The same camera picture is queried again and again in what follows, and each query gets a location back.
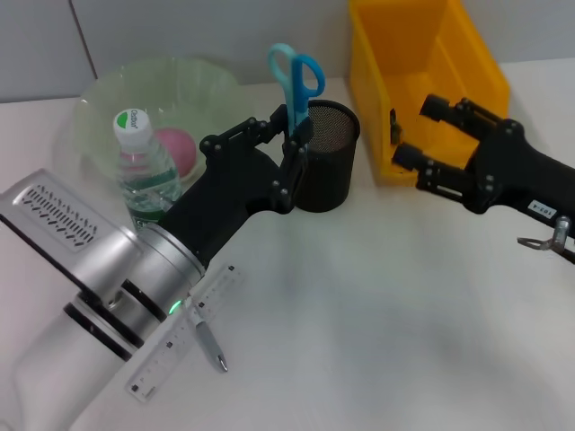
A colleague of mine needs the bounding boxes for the transparent plastic ruler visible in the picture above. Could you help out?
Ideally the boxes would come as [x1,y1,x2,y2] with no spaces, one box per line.
[125,264,247,403]

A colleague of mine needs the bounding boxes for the black mesh pen holder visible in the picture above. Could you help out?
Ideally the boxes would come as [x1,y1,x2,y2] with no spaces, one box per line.
[294,99,361,213]

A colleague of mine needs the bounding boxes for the clear green-label water bottle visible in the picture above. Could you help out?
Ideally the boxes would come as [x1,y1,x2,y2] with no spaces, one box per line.
[111,109,183,233]

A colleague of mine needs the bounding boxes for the blue scissors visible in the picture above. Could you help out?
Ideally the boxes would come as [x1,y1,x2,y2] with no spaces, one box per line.
[268,43,326,136]

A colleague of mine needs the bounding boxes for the pink peach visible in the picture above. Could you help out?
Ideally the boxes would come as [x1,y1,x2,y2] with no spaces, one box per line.
[152,128,199,179]

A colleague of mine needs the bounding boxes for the green glass fruit bowl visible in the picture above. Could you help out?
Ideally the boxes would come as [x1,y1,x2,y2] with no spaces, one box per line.
[53,56,255,189]

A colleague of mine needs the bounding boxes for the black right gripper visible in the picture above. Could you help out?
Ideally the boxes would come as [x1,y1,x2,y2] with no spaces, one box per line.
[392,93,575,225]

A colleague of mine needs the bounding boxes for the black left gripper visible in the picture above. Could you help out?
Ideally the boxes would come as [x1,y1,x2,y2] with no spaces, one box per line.
[159,103,314,267]

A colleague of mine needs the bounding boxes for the grey white pen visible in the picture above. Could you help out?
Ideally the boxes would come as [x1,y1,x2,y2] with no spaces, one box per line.
[191,309,229,373]

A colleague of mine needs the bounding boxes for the yellow plastic bin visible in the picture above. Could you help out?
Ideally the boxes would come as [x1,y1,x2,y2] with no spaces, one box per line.
[349,0,511,188]

